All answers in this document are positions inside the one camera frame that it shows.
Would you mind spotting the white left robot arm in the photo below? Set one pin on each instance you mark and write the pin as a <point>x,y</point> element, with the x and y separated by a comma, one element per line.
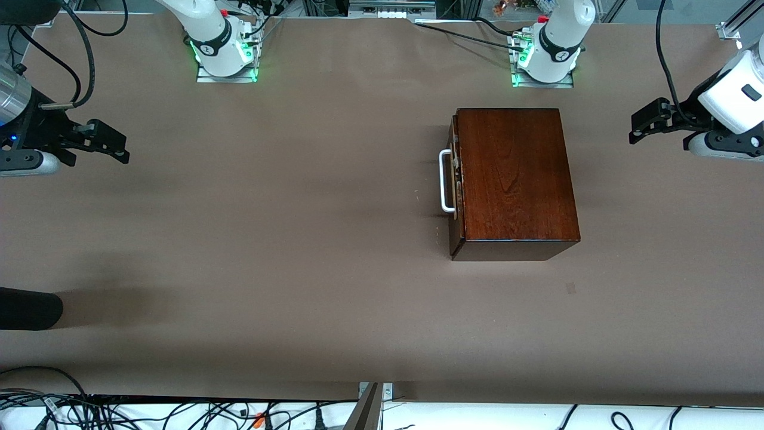
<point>561,36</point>

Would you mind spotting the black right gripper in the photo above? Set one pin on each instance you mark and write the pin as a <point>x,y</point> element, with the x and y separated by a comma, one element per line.
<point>42,128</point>

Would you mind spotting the dark brown wooden cabinet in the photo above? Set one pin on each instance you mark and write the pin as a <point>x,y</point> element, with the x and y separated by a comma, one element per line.
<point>519,179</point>

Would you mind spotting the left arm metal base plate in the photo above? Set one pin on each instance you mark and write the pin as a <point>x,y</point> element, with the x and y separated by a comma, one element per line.
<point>561,84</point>

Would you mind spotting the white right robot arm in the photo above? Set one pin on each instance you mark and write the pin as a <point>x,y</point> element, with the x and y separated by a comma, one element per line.
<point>209,24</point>

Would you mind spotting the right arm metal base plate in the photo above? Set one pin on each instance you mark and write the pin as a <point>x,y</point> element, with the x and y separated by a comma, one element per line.
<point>227,79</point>

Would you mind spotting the grey metal bracket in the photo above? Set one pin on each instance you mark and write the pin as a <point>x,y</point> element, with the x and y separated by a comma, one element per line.
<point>370,406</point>

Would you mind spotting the white power strip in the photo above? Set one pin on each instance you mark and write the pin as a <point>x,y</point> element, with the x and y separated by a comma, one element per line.
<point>391,13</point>

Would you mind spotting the aluminium frame profile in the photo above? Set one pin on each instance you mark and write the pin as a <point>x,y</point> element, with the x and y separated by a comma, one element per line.
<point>731,30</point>

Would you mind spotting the black rounded cylinder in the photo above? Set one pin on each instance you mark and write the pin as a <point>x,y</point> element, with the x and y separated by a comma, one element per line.
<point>30,309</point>

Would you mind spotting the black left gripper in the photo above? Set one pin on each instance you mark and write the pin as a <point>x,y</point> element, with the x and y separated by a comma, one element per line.
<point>687,115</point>

